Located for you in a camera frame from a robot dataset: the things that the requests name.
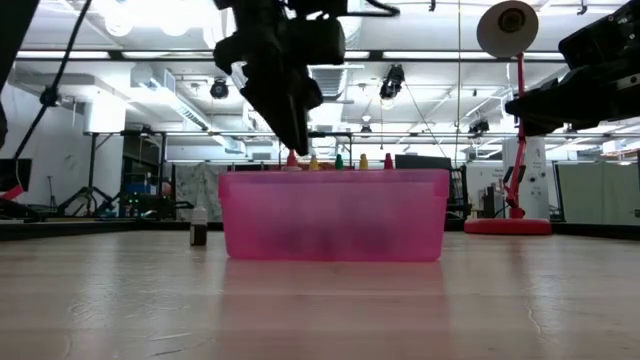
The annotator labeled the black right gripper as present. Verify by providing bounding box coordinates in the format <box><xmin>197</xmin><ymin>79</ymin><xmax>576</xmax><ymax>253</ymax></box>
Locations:
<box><xmin>504</xmin><ymin>13</ymin><xmax>640</xmax><ymax>138</ymax></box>

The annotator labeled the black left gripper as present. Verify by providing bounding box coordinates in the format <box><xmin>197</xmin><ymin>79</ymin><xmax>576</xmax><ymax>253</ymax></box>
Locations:
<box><xmin>213</xmin><ymin>0</ymin><xmax>350</xmax><ymax>157</ymax></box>

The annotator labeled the pink translucent plastic bin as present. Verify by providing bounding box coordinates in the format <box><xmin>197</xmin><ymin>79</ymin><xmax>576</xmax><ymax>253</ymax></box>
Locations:
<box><xmin>218</xmin><ymin>168</ymin><xmax>451</xmax><ymax>263</ymax></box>

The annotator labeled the pale green partition panel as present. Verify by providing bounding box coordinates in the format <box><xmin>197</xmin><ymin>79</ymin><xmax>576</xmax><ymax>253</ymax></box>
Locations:
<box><xmin>557</xmin><ymin>162</ymin><xmax>636</xmax><ymax>226</ymax></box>

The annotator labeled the red desk lamp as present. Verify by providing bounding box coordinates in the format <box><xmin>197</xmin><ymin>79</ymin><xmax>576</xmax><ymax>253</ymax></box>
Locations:
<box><xmin>463</xmin><ymin>0</ymin><xmax>554</xmax><ymax>236</ymax></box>

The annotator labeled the black computer monitor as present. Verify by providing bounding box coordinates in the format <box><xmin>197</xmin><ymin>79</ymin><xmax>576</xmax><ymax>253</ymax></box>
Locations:
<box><xmin>394</xmin><ymin>153</ymin><xmax>454</xmax><ymax>171</ymax></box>
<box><xmin>0</xmin><ymin>158</ymin><xmax>34</xmax><ymax>194</ymax></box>

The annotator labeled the silver ventilation duct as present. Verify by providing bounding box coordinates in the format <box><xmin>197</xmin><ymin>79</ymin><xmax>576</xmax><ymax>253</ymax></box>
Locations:
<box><xmin>294</xmin><ymin>0</ymin><xmax>366</xmax><ymax>101</ymax></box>

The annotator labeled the yellow hanging cord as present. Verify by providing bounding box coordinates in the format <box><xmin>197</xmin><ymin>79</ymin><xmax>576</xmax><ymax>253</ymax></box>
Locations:
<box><xmin>453</xmin><ymin>0</ymin><xmax>462</xmax><ymax>171</ymax></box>

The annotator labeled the black looped cable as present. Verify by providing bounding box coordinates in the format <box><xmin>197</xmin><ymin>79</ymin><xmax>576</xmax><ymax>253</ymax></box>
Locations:
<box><xmin>347</xmin><ymin>0</ymin><xmax>401</xmax><ymax>19</ymax></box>

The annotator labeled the black background frame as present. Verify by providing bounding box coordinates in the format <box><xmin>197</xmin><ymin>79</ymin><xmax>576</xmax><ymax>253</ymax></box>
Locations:
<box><xmin>84</xmin><ymin>130</ymin><xmax>169</xmax><ymax>221</ymax></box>

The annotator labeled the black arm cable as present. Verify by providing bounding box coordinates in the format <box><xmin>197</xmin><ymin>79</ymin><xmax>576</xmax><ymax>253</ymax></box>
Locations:
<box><xmin>12</xmin><ymin>0</ymin><xmax>95</xmax><ymax>161</ymax></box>

